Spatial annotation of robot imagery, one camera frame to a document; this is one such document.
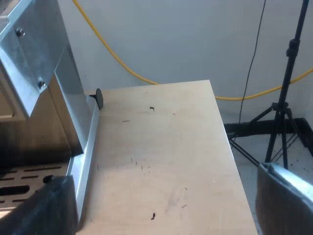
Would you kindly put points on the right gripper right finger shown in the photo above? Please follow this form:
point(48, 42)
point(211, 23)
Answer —
point(286, 203)

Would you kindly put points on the black tripod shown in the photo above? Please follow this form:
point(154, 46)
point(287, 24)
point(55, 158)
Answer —
point(291, 73)

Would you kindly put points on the steel espresso machine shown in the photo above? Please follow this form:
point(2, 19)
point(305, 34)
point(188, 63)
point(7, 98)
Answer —
point(27, 137)

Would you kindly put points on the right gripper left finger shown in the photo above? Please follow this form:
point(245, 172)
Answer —
point(41, 210)

